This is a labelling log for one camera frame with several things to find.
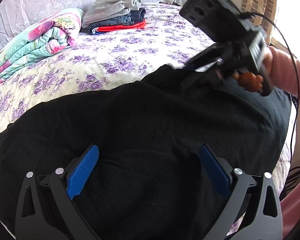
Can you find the folded grey sweater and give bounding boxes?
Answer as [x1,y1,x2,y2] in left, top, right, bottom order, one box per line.
[82,0,142,27]

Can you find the black cable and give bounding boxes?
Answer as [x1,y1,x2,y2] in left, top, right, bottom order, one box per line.
[239,11,300,170]

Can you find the pink sleeved right forearm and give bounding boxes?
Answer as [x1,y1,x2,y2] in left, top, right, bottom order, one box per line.
[270,47,300,96]

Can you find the person's right hand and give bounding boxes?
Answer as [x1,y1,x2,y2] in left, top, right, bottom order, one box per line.
[232,47,273,92]

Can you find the beige brick pattern curtain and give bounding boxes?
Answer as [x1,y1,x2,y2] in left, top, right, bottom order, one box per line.
[241,0,278,37]

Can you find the purple floral bed sheet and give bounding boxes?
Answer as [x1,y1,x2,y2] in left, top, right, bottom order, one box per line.
[0,2,297,237]

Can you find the folded blue jeans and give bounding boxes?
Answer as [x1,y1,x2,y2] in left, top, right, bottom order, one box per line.
[87,8,146,30]

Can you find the black pants with smiley patch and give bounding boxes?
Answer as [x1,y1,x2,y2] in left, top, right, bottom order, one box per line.
[0,66,292,239]

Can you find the folded red garment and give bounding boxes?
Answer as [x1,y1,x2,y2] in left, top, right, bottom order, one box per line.
[90,20,146,35]

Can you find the pink sleeved left forearm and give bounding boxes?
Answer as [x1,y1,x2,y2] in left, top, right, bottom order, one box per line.
[281,183,300,237]

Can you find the folded colourful floral blanket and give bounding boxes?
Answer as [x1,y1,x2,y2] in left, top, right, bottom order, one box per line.
[0,8,84,84]

